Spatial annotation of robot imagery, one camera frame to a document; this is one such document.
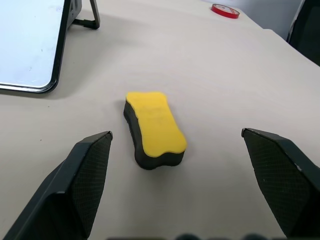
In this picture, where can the red tape roll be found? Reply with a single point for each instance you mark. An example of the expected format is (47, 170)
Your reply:
(225, 10)

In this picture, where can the black-framed whiteboard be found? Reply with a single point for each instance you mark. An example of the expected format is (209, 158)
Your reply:
(27, 42)

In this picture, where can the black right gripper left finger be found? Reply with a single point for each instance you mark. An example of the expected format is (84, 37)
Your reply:
(75, 180)

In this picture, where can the black chair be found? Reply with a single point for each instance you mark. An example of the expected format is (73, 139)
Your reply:
(306, 30)

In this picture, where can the yellow and black eraser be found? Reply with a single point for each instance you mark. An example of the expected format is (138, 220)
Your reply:
(155, 125)

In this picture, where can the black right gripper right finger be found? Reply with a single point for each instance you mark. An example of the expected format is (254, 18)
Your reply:
(282, 180)

